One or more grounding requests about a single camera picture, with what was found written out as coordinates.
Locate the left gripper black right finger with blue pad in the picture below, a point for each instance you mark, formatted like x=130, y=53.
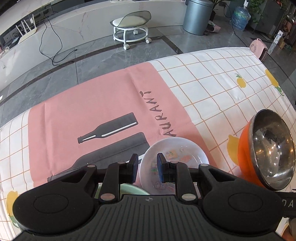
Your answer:
x=179, y=174

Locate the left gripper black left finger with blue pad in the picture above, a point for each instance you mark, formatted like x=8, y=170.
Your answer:
x=117, y=174

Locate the green ceramic bowl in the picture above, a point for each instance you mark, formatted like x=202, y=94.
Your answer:
x=128, y=189

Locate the white melamine sticker plate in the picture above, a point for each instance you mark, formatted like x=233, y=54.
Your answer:
x=174, y=149

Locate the orange steel bowl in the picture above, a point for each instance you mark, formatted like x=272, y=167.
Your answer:
x=266, y=151

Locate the pink restaurant placemat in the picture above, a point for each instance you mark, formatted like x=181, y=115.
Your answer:
x=133, y=106

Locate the checked lemon tablecloth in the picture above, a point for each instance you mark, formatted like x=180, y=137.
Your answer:
x=221, y=90

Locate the white rolling stool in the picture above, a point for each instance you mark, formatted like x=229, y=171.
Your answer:
x=132, y=22

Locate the pink small heater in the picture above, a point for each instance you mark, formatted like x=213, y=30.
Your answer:
x=260, y=50

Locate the grey metal trash can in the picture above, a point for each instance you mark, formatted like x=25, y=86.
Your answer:
x=197, y=16

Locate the white wifi router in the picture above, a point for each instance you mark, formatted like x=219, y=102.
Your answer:
x=26, y=29

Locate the blue water jug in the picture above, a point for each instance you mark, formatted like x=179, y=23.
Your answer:
x=241, y=17

